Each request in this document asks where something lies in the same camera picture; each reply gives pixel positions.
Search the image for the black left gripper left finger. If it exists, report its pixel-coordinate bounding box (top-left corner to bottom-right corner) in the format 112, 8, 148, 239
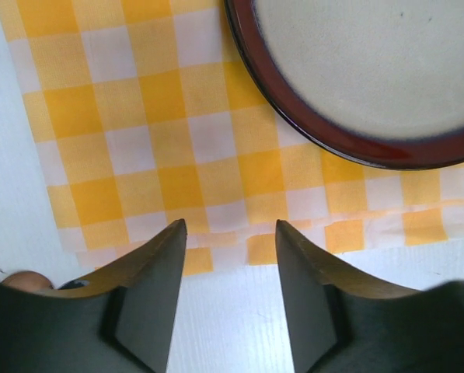
0, 219, 187, 372

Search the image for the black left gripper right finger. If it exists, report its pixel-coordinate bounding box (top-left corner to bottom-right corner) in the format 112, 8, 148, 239
275, 220, 464, 372

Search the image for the yellow white checkered cloth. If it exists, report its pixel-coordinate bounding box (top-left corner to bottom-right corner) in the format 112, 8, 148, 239
0, 1, 464, 275

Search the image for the red rimmed cream plate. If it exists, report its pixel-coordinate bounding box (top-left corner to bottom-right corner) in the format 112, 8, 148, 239
224, 1, 464, 170

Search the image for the copper spoon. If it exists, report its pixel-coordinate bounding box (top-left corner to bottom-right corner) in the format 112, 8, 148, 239
1, 271, 54, 292

